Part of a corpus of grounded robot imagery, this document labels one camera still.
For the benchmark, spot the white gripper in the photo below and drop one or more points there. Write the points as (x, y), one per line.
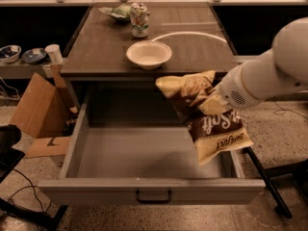
(231, 89)

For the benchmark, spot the brown chip bag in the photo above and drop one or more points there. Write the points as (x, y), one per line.
(211, 134)

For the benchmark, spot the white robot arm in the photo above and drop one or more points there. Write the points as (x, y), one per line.
(281, 70)

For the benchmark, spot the grey cabinet counter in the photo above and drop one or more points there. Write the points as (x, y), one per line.
(116, 68)

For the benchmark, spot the grey open drawer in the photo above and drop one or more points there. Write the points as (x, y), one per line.
(116, 151)

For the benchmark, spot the green chip bag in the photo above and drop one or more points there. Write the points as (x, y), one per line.
(120, 13)

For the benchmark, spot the white paper bowl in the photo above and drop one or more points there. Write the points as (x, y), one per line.
(149, 54)

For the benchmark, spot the green white soda can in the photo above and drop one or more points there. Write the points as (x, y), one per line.
(139, 20)

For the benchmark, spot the black chair base leg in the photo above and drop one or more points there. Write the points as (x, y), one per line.
(281, 208)

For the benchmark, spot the white paper cup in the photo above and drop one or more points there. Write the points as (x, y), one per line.
(54, 53)

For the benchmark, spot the brown cardboard box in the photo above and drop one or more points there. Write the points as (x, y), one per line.
(45, 112)

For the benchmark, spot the grey low shelf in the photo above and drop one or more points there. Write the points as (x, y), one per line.
(21, 70)

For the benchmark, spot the black equipment at left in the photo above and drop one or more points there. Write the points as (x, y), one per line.
(10, 135)

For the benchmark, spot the white blue bowl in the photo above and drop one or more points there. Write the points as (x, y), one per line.
(10, 53)

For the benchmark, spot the black drawer handle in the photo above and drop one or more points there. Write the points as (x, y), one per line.
(153, 197)

